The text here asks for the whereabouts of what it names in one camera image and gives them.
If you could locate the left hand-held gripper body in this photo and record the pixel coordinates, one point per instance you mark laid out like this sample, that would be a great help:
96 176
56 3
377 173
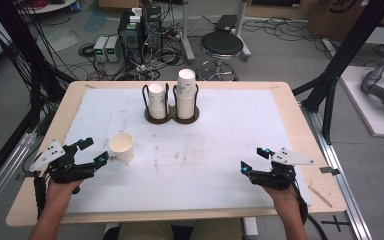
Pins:
68 170

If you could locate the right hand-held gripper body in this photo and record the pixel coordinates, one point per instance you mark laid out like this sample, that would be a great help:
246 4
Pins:
275 178

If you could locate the white printed paper cup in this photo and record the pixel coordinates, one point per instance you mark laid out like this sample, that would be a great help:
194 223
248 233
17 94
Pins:
123 151

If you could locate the stack of white cups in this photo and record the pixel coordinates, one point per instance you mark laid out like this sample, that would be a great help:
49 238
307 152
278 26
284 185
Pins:
157 103
185 100

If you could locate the dark brown double cup holder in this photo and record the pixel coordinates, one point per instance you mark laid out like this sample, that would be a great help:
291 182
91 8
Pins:
172 117

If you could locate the person's right hand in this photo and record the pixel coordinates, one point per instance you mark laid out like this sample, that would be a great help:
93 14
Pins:
281 198

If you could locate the person's left hand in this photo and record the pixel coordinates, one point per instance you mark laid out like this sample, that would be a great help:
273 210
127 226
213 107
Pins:
61 191

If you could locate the black tape strip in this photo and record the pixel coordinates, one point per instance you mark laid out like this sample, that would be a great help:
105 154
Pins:
330 170
21 176

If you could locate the thin wooden stick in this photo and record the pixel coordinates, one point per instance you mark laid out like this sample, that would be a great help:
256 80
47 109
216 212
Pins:
320 196

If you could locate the white table mat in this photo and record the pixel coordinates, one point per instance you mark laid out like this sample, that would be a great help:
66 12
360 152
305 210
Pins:
193 160

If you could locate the white table leg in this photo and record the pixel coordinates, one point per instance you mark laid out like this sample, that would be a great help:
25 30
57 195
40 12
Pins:
250 230

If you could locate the black tape cross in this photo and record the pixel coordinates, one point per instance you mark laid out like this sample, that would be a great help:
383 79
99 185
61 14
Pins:
336 222

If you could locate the person's khaki trousers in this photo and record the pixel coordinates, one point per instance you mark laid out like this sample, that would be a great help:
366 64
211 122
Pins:
143 231

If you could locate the grey power supply box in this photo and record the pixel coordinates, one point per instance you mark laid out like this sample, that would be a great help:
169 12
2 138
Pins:
100 48
112 48

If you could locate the clear plastic sheet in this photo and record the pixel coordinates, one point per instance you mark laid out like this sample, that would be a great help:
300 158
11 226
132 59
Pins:
58 39

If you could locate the white floor board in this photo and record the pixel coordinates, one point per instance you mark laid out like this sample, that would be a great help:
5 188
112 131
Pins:
370 106

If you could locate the black computer tower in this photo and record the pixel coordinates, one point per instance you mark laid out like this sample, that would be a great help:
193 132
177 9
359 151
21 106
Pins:
154 23
130 36

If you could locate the black round stool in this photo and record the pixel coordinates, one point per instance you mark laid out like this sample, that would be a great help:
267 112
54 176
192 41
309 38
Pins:
221 45

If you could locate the grey metal stand leg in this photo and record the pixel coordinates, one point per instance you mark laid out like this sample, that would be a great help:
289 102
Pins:
186 36
241 30

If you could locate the black flat box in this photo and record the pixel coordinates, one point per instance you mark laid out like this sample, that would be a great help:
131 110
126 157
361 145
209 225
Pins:
226 22

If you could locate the round white table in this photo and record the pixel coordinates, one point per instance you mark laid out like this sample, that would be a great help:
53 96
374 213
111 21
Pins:
46 6

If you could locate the brown cardboard box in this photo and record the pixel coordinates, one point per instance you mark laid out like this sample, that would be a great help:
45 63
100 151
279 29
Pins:
340 16

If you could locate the aluminium floor rail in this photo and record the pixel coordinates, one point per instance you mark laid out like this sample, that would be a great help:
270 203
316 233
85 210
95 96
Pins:
6 176
340 173

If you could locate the black metal frame post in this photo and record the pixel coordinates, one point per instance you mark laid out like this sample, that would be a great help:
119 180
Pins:
20 50
343 56

